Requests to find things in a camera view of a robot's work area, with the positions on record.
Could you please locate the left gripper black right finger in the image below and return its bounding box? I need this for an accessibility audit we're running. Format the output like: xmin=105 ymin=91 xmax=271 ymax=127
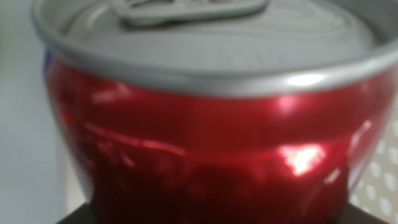
xmin=334 ymin=203 xmax=389 ymax=224

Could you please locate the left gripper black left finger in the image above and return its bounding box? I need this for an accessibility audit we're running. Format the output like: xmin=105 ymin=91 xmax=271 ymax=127
xmin=55 ymin=202 xmax=95 ymax=224

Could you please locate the red soda can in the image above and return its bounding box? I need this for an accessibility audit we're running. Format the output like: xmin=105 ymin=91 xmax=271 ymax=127
xmin=30 ymin=0 xmax=398 ymax=224

